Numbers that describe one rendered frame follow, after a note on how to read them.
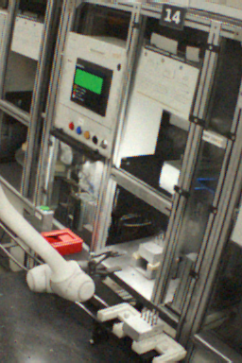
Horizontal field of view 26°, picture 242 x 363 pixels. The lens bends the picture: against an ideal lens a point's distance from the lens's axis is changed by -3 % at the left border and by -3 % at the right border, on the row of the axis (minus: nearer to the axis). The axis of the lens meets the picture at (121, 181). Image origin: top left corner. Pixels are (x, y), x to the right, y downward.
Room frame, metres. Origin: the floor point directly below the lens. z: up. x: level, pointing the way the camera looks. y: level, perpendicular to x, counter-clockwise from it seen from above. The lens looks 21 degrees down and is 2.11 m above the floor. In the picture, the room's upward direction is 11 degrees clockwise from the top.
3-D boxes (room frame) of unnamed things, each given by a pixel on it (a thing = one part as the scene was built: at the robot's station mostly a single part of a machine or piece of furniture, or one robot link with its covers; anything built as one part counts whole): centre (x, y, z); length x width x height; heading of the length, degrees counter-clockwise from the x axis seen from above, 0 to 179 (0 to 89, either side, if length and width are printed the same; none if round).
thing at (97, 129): (2.35, 0.13, 1.60); 0.42 x 0.29 x 0.46; 43
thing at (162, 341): (1.65, -0.18, 0.84); 0.36 x 0.14 x 0.10; 43
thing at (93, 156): (2.25, 0.23, 1.37); 0.36 x 0.04 x 0.04; 43
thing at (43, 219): (2.25, 0.31, 0.97); 0.08 x 0.08 x 0.12; 43
